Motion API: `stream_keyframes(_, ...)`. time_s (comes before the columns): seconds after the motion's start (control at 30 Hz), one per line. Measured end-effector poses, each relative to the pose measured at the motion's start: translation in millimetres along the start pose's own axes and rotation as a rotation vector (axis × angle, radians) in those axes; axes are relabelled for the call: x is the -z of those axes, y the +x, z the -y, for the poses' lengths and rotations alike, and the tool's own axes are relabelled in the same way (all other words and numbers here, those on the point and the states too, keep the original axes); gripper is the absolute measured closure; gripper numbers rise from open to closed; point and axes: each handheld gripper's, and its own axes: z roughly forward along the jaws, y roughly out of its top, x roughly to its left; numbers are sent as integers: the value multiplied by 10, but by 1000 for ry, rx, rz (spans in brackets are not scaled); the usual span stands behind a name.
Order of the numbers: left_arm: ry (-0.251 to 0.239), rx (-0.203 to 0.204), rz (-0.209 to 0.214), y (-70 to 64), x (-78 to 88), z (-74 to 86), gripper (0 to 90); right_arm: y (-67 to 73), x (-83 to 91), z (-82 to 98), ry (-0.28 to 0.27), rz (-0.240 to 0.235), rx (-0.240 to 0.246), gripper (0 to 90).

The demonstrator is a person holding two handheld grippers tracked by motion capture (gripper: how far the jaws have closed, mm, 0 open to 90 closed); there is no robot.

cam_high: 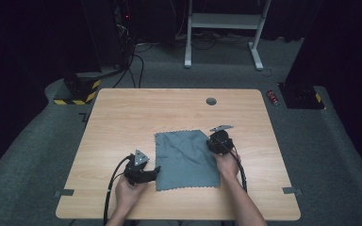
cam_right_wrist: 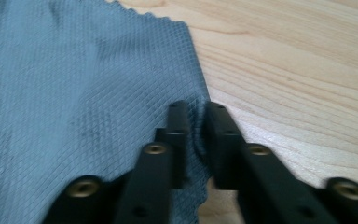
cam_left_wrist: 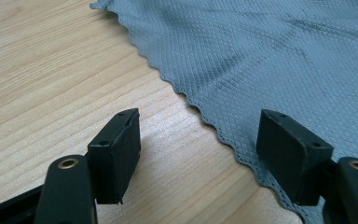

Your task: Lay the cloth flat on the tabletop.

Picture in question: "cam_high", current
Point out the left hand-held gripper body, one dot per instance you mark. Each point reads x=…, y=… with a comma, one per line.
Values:
x=135, y=174

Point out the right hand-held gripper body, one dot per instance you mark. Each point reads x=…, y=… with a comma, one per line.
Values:
x=222, y=142

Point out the grey cloth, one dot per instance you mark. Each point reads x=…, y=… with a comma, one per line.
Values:
x=185, y=163

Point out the person's left hand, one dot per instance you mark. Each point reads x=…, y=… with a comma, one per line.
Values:
x=128, y=191

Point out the person's right hand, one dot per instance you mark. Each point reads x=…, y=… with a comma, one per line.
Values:
x=227, y=166

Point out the grey round table grommet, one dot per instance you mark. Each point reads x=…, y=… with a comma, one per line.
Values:
x=211, y=101

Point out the red can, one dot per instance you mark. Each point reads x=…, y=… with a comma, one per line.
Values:
x=272, y=97

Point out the grey tape strip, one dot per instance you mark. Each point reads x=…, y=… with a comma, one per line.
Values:
x=291, y=190
x=64, y=192

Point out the black stand base yellow mark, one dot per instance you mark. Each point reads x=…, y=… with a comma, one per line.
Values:
x=301, y=97

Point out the black yellow striped stand base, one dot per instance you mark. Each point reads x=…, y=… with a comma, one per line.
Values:
x=81, y=91

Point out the black equipment tower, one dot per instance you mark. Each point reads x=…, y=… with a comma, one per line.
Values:
x=110, y=31

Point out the white metal stand frame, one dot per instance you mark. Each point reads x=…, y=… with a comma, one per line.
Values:
x=226, y=21

